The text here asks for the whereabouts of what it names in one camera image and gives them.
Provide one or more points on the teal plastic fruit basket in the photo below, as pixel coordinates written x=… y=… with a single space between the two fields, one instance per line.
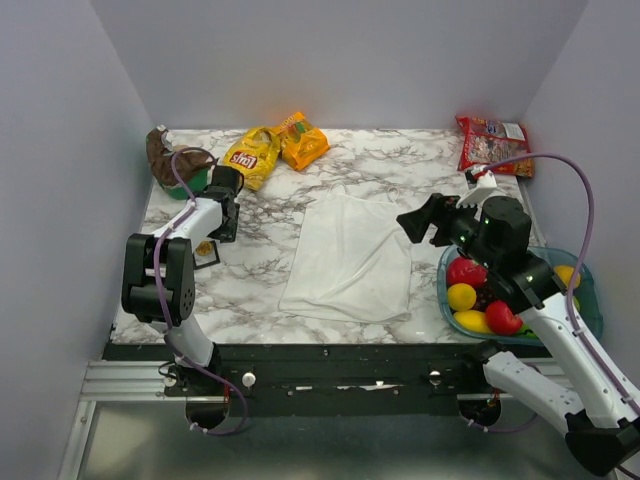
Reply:
x=586 y=294

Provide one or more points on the yellow lemon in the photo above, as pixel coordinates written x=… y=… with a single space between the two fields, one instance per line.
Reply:
x=565 y=273
x=472 y=320

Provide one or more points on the white cloth garment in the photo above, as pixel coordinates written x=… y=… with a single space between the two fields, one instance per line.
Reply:
x=352 y=262

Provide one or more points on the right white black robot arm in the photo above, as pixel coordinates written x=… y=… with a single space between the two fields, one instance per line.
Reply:
x=598 y=415

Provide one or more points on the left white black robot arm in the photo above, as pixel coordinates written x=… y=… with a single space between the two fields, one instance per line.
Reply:
x=159 y=269

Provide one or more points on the red dragon fruit toy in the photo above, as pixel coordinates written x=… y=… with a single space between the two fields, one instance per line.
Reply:
x=466 y=271

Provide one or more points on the black brooch display box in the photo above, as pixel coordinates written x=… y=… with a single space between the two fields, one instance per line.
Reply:
x=207 y=261

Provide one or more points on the aluminium frame profile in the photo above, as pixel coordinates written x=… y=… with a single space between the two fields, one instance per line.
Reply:
x=126 y=428

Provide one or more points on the yellow chips bag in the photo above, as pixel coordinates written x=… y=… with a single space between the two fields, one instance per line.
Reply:
x=255 y=156

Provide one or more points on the yellow lemon back right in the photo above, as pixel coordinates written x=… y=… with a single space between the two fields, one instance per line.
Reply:
x=565 y=273

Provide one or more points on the yellow lemon front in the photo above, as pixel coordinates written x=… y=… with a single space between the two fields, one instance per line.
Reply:
x=472 y=320

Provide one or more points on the red snack bag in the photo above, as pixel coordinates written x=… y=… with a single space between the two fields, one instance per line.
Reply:
x=488 y=141

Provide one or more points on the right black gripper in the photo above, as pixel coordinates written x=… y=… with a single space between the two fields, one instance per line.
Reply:
x=440 y=210

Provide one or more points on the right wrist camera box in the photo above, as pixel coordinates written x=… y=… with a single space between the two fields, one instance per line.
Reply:
x=481 y=182

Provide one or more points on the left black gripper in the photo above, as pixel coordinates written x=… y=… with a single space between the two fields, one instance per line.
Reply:
x=228 y=233

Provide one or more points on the green bowl with brown paper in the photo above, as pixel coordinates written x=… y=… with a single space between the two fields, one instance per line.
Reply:
x=172 y=166

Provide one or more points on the red apple toy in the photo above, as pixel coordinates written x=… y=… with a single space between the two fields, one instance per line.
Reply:
x=501 y=320

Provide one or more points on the orange snack bag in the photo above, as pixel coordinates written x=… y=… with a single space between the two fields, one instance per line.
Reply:
x=301 y=142

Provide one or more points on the green fruit with black squiggle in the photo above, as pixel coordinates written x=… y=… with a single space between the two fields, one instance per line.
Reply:
x=526 y=332

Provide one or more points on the dark purple grape bunch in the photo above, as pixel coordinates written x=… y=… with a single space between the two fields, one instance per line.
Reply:
x=485 y=295

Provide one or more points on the yellow fruit front left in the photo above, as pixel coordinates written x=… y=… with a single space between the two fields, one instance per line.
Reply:
x=461 y=297

